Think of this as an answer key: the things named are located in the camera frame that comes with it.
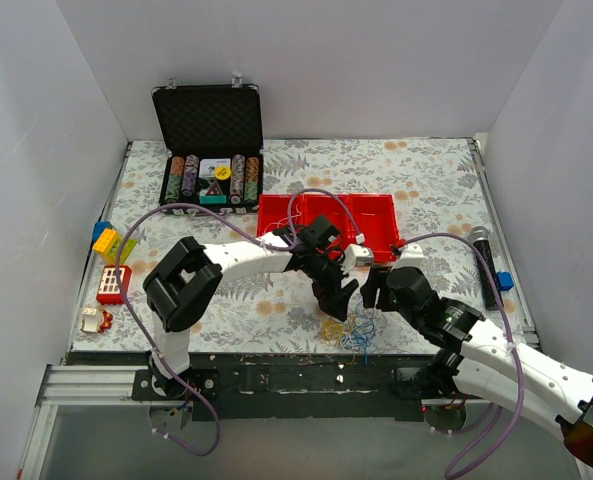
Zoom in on yellow thin cable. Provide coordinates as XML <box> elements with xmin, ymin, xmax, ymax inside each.
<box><xmin>322</xmin><ymin>317</ymin><xmax>357</xmax><ymax>366</ymax></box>

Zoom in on blue thin cable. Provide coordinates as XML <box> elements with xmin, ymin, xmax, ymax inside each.
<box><xmin>343</xmin><ymin>299</ymin><xmax>380</xmax><ymax>369</ymax></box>

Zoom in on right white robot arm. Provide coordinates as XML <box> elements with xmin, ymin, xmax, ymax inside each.
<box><xmin>361</xmin><ymin>267</ymin><xmax>593</xmax><ymax>468</ymax></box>

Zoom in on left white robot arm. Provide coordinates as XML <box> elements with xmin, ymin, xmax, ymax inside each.
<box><xmin>143</xmin><ymin>215</ymin><xmax>373</xmax><ymax>400</ymax></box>

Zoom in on floral table mat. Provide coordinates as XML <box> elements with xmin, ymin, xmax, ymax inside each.
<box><xmin>71</xmin><ymin>138</ymin><xmax>493</xmax><ymax>354</ymax></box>

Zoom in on red three-compartment bin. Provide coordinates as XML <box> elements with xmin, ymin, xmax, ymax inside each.
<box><xmin>255</xmin><ymin>193</ymin><xmax>402</xmax><ymax>267</ymax></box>

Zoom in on black microphone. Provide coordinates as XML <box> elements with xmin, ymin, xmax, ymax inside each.
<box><xmin>468</xmin><ymin>226</ymin><xmax>503</xmax><ymax>311</ymax></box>

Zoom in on small blue block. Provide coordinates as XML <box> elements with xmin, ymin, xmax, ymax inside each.
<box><xmin>496</xmin><ymin>271</ymin><xmax>515</xmax><ymax>292</ymax></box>

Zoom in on black poker chip case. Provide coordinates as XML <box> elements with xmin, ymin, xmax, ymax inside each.
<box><xmin>151</xmin><ymin>78</ymin><xmax>264</xmax><ymax>215</ymax></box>

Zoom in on yellow and green duplo bricks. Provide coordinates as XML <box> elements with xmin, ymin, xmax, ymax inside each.
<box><xmin>92</xmin><ymin>228</ymin><xmax>138</xmax><ymax>265</ymax></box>

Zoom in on red window duplo brick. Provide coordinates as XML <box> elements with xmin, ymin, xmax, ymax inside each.
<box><xmin>96</xmin><ymin>265</ymin><xmax>132</xmax><ymax>305</ymax></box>

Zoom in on blue duplo brick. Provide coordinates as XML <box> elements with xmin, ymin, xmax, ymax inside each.
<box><xmin>92</xmin><ymin>221</ymin><xmax>113</xmax><ymax>243</ymax></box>

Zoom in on white and red toy piece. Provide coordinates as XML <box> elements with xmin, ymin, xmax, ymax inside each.
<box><xmin>81</xmin><ymin>307</ymin><xmax>113</xmax><ymax>334</ymax></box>

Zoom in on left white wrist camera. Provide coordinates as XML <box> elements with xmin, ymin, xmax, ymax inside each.
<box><xmin>342</xmin><ymin>244</ymin><xmax>374</xmax><ymax>274</ymax></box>

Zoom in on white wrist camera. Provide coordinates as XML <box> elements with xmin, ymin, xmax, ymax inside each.
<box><xmin>391</xmin><ymin>243</ymin><xmax>425</xmax><ymax>270</ymax></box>
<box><xmin>342</xmin><ymin>244</ymin><xmax>374</xmax><ymax>274</ymax></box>

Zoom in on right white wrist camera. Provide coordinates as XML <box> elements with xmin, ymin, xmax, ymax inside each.
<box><xmin>391</xmin><ymin>243</ymin><xmax>425</xmax><ymax>270</ymax></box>

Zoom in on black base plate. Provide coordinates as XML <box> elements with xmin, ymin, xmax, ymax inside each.
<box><xmin>130</xmin><ymin>352</ymin><xmax>492</xmax><ymax>424</ymax></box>

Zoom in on aluminium frame rail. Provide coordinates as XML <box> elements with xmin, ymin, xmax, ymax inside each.
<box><xmin>18</xmin><ymin>369</ymin><xmax>150</xmax><ymax>480</ymax></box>

